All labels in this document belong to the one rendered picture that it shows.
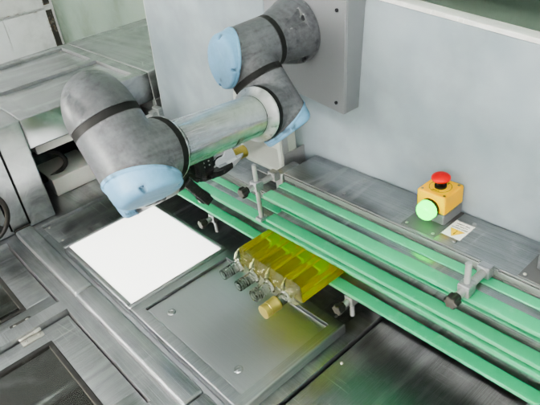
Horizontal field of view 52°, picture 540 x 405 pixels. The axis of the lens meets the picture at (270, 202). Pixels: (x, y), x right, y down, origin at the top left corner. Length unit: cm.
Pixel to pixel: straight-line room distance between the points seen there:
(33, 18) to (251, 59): 383
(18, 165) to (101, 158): 118
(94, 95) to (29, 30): 404
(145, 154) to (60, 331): 90
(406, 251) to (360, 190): 23
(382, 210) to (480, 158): 24
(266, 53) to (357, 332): 70
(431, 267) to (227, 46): 61
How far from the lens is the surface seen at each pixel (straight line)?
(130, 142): 86
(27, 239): 203
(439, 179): 122
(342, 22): 124
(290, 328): 142
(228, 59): 118
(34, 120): 202
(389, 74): 127
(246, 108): 109
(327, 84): 133
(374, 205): 131
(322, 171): 145
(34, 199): 210
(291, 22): 127
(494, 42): 112
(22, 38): 491
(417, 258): 119
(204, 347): 142
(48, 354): 163
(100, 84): 90
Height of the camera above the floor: 169
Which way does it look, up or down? 31 degrees down
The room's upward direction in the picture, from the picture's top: 121 degrees counter-clockwise
